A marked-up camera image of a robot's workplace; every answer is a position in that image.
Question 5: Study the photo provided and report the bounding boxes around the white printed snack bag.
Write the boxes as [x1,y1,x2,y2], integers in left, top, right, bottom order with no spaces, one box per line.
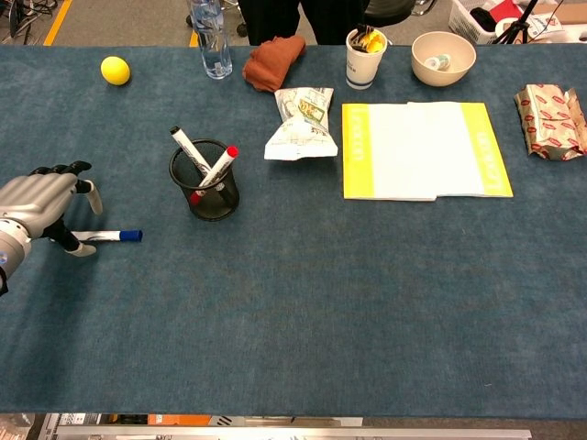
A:
[263,86,339,161]

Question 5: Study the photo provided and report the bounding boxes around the black mesh pen holder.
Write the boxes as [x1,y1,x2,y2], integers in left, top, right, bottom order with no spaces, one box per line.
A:
[168,138,241,223]

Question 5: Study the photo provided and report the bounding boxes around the white paper cup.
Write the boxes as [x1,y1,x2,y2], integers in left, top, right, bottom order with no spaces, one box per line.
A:
[345,27,389,91]

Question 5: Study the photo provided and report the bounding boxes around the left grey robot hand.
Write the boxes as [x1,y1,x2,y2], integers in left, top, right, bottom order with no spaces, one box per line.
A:
[0,159,105,258]

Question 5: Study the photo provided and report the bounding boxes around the blue felt table cover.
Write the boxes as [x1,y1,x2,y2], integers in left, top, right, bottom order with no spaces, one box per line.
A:
[0,44,587,419]

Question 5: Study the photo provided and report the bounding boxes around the clear plastic water bottle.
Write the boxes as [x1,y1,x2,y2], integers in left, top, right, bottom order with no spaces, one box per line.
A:
[189,0,234,80]

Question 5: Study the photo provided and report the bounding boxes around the yellow ball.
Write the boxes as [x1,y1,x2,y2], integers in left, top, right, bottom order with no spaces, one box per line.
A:
[100,55,132,87]

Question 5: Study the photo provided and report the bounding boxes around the brown folded cloth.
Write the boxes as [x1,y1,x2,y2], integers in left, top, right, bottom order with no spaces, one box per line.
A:
[241,35,307,94]

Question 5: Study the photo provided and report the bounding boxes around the blue-capped white marker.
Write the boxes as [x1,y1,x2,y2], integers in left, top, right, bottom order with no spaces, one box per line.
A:
[71,228,144,243]

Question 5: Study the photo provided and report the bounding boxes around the beige bowl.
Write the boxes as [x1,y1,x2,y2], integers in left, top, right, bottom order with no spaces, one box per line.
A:
[410,30,477,87]

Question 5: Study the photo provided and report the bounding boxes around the aluminium profile rail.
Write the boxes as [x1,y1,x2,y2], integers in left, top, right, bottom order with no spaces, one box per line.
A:
[54,425,533,440]

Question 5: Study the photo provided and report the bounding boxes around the orange box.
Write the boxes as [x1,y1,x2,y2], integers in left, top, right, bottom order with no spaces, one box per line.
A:
[147,414,212,426]

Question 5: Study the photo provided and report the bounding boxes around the black tripod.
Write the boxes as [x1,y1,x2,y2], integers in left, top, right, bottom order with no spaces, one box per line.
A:
[493,0,540,46]

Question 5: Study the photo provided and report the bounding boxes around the red-capped white marker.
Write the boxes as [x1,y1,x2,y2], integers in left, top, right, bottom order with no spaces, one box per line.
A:
[189,145,240,206]

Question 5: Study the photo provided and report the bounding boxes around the person in black trousers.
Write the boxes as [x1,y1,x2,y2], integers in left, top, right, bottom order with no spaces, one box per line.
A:
[237,0,371,46]

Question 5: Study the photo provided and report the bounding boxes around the black office chair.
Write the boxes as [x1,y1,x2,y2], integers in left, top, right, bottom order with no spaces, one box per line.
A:
[364,0,439,28]

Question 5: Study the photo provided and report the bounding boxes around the yellow white Lexicon notebook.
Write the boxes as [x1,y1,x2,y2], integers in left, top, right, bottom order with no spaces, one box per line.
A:
[406,101,515,199]
[341,103,440,203]

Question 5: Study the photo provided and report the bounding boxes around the black binder clip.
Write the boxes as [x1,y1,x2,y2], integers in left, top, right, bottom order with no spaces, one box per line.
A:
[350,25,373,50]

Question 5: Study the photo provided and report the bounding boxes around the black-capped white marker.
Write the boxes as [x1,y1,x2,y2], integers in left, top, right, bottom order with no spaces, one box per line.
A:
[170,126,230,203]

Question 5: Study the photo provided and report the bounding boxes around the white plastic basket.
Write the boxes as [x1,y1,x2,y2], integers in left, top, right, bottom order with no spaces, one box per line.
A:
[448,0,505,46]

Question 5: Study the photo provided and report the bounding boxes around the gold red snack wrapper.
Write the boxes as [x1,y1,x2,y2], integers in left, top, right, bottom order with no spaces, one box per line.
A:
[513,83,587,162]

